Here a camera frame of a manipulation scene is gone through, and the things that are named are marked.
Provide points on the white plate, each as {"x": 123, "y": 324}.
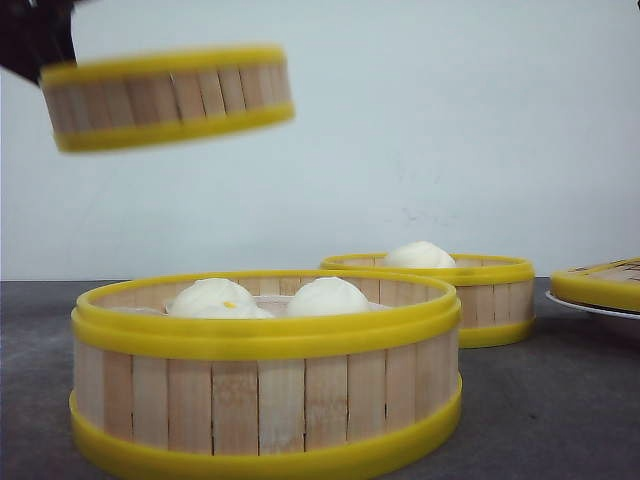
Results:
{"x": 595, "y": 310}

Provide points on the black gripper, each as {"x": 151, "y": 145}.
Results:
{"x": 35, "y": 34}

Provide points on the woven bamboo steamer lid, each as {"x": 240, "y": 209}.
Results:
{"x": 613, "y": 285}

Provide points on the white steamed bun yellow dot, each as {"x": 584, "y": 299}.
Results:
{"x": 216, "y": 298}

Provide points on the bamboo steamer tray yellow rims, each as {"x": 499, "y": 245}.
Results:
{"x": 333, "y": 397}
{"x": 166, "y": 97}
{"x": 496, "y": 292}

